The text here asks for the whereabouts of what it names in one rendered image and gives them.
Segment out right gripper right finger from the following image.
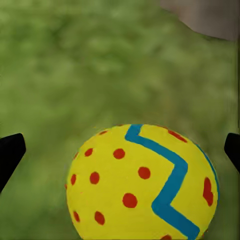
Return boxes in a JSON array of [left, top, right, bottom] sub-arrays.
[[224, 133, 240, 173]]

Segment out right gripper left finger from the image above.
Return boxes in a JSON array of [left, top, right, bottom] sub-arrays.
[[0, 133, 26, 194]]

